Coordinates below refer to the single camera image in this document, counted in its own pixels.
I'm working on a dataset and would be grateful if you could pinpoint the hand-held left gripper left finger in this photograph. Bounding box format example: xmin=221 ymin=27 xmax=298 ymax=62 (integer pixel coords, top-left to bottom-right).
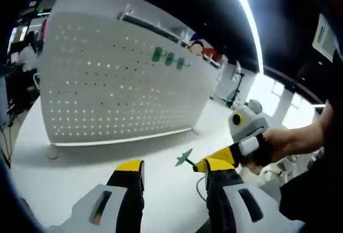
xmin=48 ymin=159 xmax=146 ymax=233

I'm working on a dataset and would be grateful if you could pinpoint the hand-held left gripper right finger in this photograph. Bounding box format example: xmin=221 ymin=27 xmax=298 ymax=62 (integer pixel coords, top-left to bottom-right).
xmin=204 ymin=157 xmax=305 ymax=233

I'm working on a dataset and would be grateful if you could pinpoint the green hook assembly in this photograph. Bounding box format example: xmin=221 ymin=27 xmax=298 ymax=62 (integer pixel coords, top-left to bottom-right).
xmin=163 ymin=52 xmax=176 ymax=67
xmin=175 ymin=148 xmax=199 ymax=170
xmin=175 ymin=57 xmax=191 ymax=72
xmin=152 ymin=47 xmax=165 ymax=63

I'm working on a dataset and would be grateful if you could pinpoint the white perforated mounting plate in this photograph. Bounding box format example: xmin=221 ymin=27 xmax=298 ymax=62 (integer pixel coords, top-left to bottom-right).
xmin=37 ymin=10 xmax=223 ymax=160

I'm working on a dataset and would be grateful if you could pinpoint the person's right hand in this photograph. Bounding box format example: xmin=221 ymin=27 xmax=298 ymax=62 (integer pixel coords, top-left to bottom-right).
xmin=251 ymin=128 xmax=293 ymax=168

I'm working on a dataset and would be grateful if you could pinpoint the black kick scooter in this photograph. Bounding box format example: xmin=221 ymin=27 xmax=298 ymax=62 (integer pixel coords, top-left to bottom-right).
xmin=211 ymin=71 xmax=244 ymax=108

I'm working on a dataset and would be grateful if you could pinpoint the person's dark clothing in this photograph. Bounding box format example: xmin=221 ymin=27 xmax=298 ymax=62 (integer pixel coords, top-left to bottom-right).
xmin=280 ymin=48 xmax=343 ymax=226

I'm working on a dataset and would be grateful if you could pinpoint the ceiling light strip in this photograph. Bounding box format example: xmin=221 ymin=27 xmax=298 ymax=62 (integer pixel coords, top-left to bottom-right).
xmin=222 ymin=0 xmax=265 ymax=73

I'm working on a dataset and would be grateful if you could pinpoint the ceiling air vent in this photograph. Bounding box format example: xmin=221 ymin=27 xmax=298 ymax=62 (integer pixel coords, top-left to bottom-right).
xmin=312 ymin=13 xmax=338 ymax=57

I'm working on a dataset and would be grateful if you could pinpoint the white partition panel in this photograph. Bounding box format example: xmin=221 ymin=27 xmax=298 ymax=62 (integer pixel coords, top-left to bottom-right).
xmin=50 ymin=0 xmax=204 ymax=46

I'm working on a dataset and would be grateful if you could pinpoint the grey cable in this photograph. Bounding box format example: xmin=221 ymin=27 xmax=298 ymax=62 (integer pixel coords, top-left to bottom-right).
xmin=195 ymin=176 xmax=208 ymax=201

